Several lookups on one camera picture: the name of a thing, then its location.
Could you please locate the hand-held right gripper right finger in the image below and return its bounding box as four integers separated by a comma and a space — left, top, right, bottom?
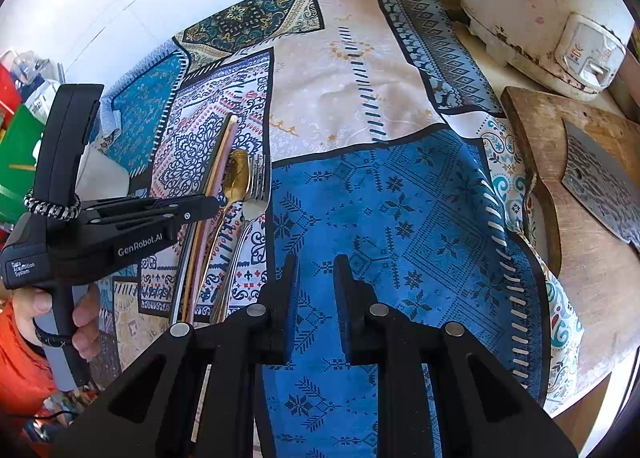
332, 254, 583, 458

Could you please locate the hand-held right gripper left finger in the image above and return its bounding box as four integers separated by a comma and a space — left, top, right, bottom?
47, 254, 301, 458

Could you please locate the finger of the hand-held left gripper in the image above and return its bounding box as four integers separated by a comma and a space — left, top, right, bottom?
82, 194, 222, 236

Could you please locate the white ribbed cup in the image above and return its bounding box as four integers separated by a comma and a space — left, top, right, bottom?
75, 145, 133, 201

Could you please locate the gold spoon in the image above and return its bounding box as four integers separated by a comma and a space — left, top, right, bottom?
209, 148, 252, 325

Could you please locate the person's left hand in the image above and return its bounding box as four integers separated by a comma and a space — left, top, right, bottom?
10, 283, 103, 361

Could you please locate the green box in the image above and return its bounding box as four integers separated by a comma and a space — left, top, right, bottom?
0, 102, 46, 229

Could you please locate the patterned tablecloth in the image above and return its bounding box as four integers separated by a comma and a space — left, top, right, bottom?
92, 0, 586, 458

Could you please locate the white and blue bag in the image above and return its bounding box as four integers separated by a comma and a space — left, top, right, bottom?
20, 50, 66, 111

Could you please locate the wooden cutting board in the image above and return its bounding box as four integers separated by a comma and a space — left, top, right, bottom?
500, 86, 640, 391

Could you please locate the steel cleaver blade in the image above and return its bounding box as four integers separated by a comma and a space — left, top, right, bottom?
560, 118, 640, 253

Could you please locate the white rice cooker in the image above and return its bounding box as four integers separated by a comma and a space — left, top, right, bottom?
460, 0, 633, 101

